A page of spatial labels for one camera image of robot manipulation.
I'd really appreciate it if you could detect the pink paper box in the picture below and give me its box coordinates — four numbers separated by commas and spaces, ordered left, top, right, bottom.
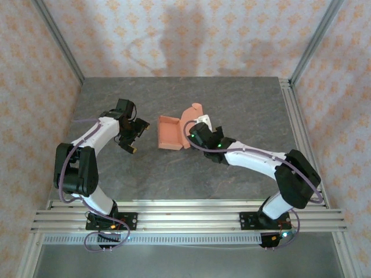
157, 103, 205, 151

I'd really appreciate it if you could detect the grey metal shelf panel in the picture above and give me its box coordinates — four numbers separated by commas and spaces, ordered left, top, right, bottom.
33, 244, 345, 278

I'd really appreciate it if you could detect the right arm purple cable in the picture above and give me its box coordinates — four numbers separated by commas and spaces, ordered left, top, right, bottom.
184, 120, 324, 250

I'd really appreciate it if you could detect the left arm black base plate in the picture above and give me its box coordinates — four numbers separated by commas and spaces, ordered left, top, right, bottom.
85, 212, 139, 232

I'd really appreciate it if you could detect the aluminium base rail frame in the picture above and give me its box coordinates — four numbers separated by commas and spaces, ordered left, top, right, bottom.
30, 199, 348, 233

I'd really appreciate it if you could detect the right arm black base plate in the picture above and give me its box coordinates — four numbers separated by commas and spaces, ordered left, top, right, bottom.
239, 211, 290, 231

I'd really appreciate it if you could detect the aluminium side rail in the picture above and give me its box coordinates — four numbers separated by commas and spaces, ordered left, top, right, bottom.
279, 78, 330, 208

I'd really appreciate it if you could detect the slotted grey cable duct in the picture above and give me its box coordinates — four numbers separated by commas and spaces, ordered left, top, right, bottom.
43, 233, 263, 246

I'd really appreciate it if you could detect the aluminium frame post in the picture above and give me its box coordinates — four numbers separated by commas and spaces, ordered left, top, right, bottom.
31, 0, 85, 85
289, 0, 345, 85

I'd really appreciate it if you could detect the aluminium frame leg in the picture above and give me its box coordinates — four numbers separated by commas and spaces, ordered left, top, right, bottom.
17, 231, 44, 278
332, 231, 363, 278

